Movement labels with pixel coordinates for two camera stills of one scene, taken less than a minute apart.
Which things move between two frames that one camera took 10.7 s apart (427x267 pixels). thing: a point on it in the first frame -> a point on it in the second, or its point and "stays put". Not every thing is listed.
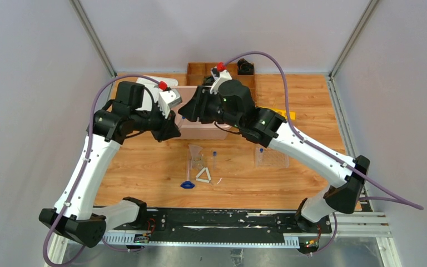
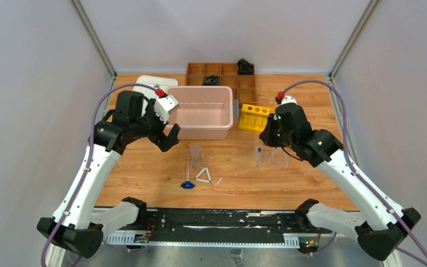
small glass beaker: (197, 162) stays put
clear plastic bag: (194, 151) stays put
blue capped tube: (261, 157) stays put
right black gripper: (197, 107) -> (266, 136)
